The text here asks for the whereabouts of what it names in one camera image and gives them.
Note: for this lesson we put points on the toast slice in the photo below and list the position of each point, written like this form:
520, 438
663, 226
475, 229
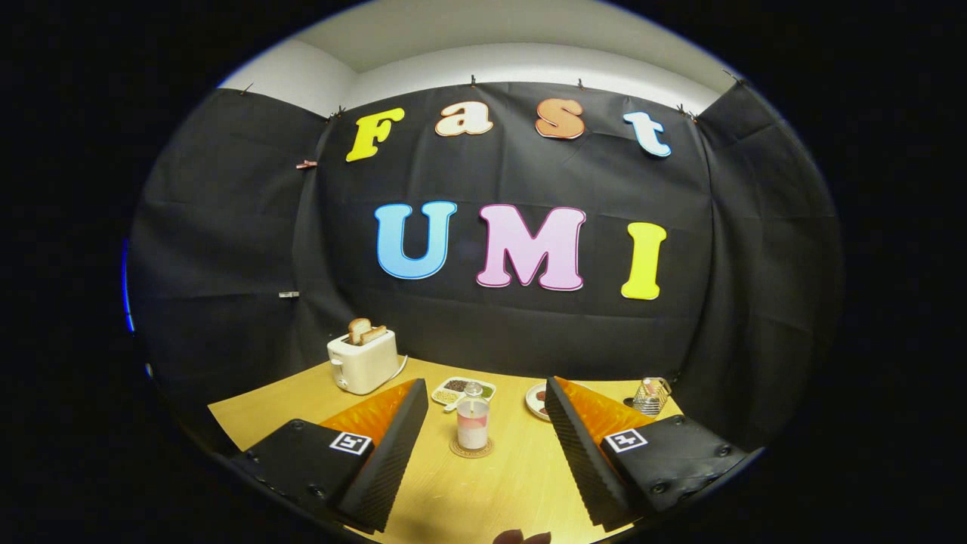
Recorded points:
375, 335
358, 329

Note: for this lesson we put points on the cream toaster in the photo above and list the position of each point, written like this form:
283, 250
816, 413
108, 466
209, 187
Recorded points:
366, 366

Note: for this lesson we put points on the clear juice bottle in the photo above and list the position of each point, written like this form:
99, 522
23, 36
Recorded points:
473, 423

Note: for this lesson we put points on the wooden table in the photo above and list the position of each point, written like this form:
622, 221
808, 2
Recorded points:
498, 491

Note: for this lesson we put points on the white round plate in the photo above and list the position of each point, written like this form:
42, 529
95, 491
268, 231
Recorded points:
532, 404

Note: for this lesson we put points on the white divided snack tray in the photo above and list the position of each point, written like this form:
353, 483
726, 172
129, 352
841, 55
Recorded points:
453, 393

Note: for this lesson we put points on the round wooden coaster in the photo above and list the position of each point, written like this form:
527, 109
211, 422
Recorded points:
456, 451

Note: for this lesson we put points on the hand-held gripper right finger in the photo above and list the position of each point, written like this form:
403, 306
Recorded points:
580, 461

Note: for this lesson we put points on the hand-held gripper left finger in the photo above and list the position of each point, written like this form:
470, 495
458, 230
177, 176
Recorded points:
389, 461

